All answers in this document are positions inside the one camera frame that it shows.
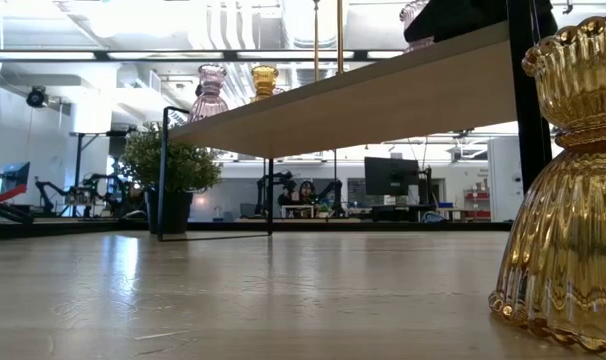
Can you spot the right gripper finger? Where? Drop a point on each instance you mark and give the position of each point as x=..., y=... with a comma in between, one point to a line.
x=448, y=17

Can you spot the pink ribbed glass candle holder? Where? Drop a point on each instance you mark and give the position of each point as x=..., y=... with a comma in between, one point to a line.
x=409, y=12
x=210, y=107

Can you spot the tall gold metal candlestick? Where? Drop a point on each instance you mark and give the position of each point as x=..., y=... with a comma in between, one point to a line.
x=340, y=35
x=315, y=40

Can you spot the amber ribbed glass candle holder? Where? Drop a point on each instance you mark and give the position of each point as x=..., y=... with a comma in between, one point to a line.
x=568, y=225
x=264, y=80

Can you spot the black background robot arm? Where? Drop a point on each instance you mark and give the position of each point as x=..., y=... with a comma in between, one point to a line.
x=283, y=177
x=103, y=177
x=337, y=192
x=45, y=192

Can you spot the wooden shelf black metal legs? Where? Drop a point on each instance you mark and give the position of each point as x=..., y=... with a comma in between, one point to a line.
x=383, y=100

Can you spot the white cabinet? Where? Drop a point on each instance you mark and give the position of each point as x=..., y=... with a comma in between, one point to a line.
x=503, y=180

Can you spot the black computer monitor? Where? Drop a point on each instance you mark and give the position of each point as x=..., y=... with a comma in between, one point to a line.
x=390, y=176

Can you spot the red storage rack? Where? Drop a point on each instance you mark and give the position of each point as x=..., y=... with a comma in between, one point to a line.
x=478, y=197

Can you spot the black background desk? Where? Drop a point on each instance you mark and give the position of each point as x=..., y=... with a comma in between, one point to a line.
x=403, y=212

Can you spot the person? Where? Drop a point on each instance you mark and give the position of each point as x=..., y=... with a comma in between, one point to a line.
x=307, y=192

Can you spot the small green desk plant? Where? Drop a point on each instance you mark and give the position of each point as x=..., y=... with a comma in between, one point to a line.
x=324, y=208

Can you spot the white background desk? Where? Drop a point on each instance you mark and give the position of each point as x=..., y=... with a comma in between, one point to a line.
x=298, y=210

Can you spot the black ceiling spotlight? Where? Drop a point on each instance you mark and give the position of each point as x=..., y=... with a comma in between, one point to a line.
x=37, y=96
x=198, y=90

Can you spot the green potted plant black pot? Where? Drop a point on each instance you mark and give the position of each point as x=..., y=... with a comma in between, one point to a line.
x=183, y=165

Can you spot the black T-shaped stand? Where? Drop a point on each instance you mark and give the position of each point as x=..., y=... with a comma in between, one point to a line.
x=78, y=175

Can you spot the blue-lit computer monitor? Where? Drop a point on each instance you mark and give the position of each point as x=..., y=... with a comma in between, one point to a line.
x=18, y=172

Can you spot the black metal table frame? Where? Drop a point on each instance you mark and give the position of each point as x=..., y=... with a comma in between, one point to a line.
x=358, y=226

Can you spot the black overhead frame beam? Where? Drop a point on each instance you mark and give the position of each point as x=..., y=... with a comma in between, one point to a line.
x=158, y=55

